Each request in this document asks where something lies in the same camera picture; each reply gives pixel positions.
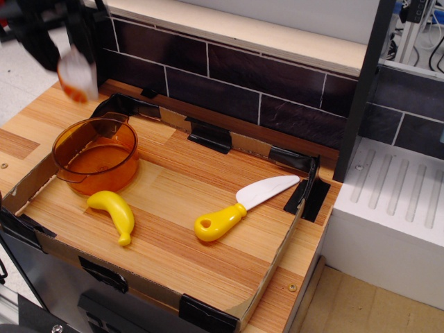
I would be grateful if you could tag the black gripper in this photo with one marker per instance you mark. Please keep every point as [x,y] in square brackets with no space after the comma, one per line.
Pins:
[29,22]

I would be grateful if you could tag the white orange toy sushi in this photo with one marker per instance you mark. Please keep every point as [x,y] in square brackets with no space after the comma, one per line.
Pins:
[77,77]

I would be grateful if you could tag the cardboard fence with black tape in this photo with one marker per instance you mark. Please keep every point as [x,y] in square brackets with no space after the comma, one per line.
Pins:
[249,280]

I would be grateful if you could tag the orange transparent plastic pot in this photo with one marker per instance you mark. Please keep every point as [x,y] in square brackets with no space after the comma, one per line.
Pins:
[97,154]

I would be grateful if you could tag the light wooden shelf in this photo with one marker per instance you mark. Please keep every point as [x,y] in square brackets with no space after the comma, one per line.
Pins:
[291,44]

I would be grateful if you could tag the yellow toy banana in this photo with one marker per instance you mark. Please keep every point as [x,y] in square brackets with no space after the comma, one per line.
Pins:
[120,212]

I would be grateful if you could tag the yellow white toy knife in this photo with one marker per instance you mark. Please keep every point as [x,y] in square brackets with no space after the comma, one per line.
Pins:
[212,226]

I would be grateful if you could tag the white toy sink drainboard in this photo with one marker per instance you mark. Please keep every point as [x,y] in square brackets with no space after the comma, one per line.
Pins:
[386,227]

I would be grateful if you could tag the black shelf post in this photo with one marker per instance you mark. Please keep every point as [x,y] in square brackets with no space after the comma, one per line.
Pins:
[364,89]

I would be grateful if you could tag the aluminium frame with cables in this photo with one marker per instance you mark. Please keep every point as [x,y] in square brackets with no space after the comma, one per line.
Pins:
[415,34]

